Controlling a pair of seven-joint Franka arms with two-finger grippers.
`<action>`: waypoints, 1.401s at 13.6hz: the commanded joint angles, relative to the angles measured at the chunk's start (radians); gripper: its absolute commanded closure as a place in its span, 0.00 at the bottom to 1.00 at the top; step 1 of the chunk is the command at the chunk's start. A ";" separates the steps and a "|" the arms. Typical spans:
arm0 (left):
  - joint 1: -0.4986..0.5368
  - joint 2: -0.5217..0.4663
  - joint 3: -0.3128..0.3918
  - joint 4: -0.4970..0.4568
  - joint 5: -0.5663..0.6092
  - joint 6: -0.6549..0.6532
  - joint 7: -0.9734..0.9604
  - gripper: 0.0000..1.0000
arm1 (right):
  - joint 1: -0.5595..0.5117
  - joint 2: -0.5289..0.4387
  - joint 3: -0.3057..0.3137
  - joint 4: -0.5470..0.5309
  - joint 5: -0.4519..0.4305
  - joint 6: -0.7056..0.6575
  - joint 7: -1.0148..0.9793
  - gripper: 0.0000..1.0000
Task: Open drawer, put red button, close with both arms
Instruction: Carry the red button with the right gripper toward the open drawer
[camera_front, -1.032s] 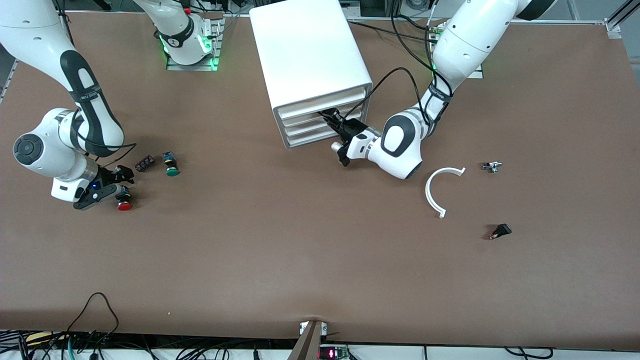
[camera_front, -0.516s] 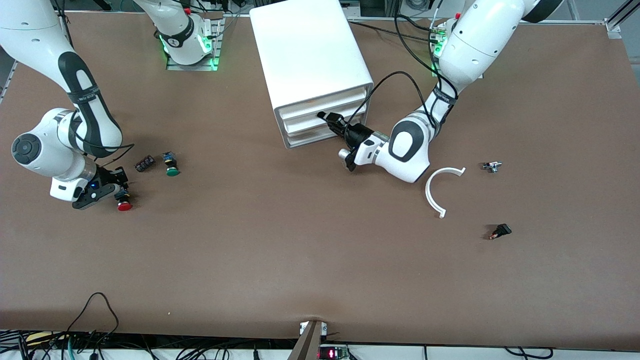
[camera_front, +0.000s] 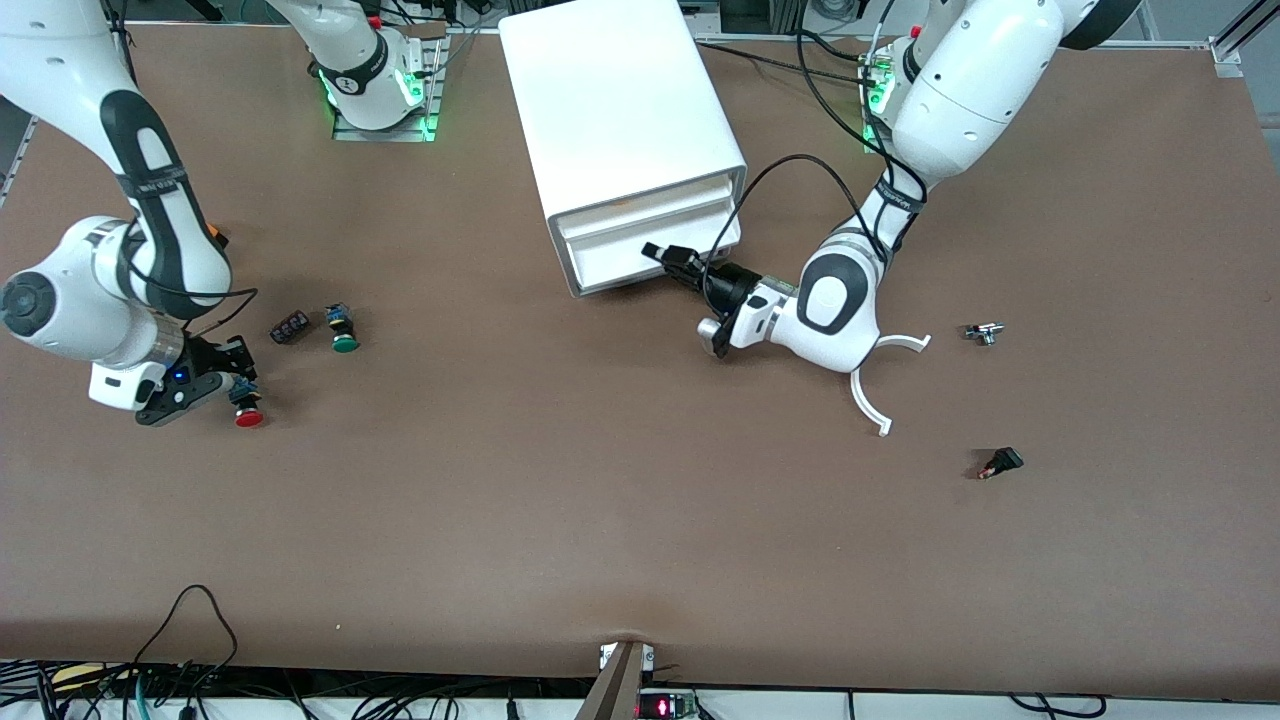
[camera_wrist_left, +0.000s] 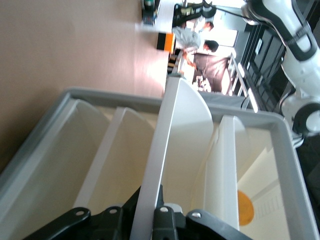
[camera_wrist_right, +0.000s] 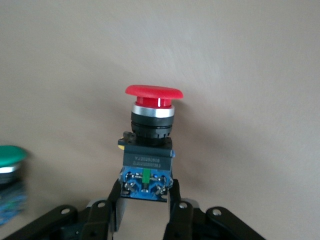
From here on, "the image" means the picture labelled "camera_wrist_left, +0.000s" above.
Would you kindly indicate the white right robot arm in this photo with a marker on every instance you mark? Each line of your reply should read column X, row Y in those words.
column 307, row 75

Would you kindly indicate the orange and black button box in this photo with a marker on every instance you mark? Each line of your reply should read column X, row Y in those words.
column 168, row 41

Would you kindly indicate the black draped table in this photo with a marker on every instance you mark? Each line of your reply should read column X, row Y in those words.
column 210, row 67

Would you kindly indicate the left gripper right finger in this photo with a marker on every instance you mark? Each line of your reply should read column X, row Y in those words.
column 165, row 225

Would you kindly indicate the black storage cabinet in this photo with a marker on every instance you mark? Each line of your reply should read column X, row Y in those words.
column 267, row 50

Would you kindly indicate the white drawer cabinet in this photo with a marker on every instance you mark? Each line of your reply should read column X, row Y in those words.
column 282, row 140

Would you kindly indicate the grey metal rack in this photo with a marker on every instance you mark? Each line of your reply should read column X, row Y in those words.
column 243, row 82

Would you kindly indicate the white drawer with orange sticker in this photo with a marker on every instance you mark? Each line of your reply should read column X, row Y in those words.
column 225, row 162

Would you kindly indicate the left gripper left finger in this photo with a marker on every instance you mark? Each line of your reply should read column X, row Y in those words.
column 107, row 225

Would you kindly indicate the person in grey shirt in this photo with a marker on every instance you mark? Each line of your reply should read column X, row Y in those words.
column 186, row 37

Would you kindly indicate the person in white shirt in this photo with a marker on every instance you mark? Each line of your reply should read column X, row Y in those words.
column 197, row 25

